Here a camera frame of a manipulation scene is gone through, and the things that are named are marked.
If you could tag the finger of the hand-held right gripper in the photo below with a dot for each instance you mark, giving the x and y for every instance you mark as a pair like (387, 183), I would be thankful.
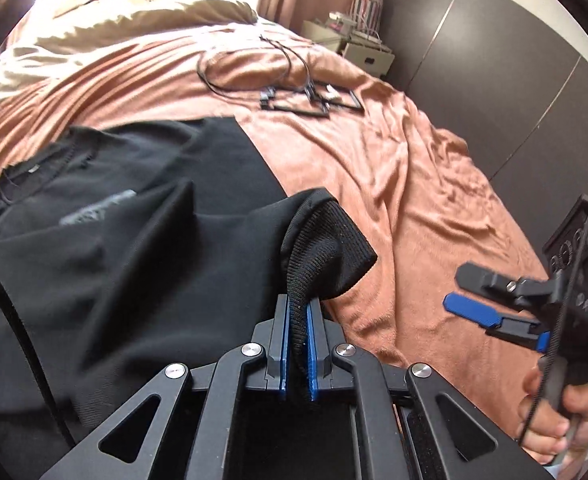
(479, 277)
(469, 307)

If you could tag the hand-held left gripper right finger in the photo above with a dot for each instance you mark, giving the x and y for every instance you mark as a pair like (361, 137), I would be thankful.
(314, 350)

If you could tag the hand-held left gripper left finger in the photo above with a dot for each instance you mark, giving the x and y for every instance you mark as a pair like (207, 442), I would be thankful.
(284, 340)

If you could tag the black sweatshirt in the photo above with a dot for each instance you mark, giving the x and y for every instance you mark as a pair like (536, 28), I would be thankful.
(123, 270)

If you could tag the person's right hand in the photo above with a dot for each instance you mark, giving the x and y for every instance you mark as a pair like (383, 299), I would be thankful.
(586, 410)

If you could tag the brown blanket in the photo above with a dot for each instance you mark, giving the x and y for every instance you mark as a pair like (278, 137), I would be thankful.
(374, 170)

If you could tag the dark grey wardrobe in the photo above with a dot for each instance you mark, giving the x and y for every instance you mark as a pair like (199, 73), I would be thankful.
(474, 60)

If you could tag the white nightstand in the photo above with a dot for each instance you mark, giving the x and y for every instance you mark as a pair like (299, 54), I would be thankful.
(366, 57)

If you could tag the beige duvet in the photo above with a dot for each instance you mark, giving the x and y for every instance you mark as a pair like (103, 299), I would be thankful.
(148, 15)

